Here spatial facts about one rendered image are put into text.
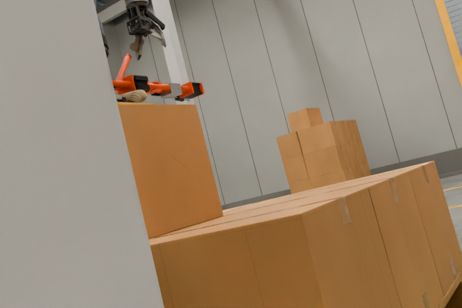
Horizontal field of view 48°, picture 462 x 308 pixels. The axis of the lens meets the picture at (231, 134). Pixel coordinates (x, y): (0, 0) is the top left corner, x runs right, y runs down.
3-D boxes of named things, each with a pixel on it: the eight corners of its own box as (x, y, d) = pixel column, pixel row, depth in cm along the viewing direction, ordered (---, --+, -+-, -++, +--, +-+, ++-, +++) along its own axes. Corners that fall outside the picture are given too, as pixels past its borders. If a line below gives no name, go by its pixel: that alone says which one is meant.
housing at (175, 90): (172, 93, 202) (170, 82, 203) (159, 98, 206) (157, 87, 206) (183, 93, 208) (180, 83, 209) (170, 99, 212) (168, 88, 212)
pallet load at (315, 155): (352, 203, 810) (322, 97, 829) (295, 215, 865) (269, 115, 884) (377, 193, 910) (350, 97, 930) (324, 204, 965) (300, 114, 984)
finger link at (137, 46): (124, 57, 206) (130, 34, 204) (135, 58, 211) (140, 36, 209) (130, 59, 204) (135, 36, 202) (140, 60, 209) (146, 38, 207)
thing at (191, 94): (193, 93, 213) (190, 81, 213) (179, 98, 217) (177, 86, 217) (205, 93, 220) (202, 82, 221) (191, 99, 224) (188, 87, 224)
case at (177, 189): (86, 258, 128) (53, 103, 133) (-3, 276, 150) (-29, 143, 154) (224, 215, 178) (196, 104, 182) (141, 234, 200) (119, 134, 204)
